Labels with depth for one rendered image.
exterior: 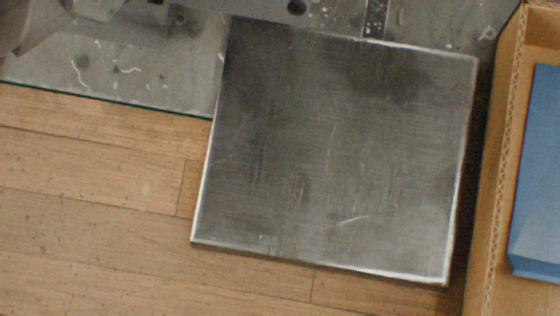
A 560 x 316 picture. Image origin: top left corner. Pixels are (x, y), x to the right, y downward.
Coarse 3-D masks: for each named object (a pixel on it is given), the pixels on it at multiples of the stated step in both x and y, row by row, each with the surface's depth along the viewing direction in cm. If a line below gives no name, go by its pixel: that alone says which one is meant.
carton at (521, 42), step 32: (512, 32) 82; (544, 32) 84; (512, 64) 80; (512, 96) 79; (512, 128) 85; (480, 160) 85; (512, 160) 85; (480, 192) 83; (512, 192) 84; (480, 224) 81; (480, 256) 79; (480, 288) 77; (512, 288) 83; (544, 288) 83
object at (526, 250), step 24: (552, 72) 86; (552, 96) 86; (528, 120) 85; (552, 120) 85; (528, 144) 85; (552, 144) 85; (528, 168) 84; (552, 168) 84; (528, 192) 84; (552, 192) 84; (528, 216) 83; (552, 216) 84; (528, 240) 83; (552, 240) 83; (528, 264) 81; (552, 264) 82
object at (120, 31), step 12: (72, 24) 67; (84, 24) 67; (96, 24) 67; (108, 24) 67; (120, 24) 67; (132, 24) 67; (144, 24) 67; (84, 36) 67; (96, 36) 67; (108, 36) 67; (120, 36) 67; (132, 36) 67; (144, 36) 67; (156, 36) 67; (156, 48) 67
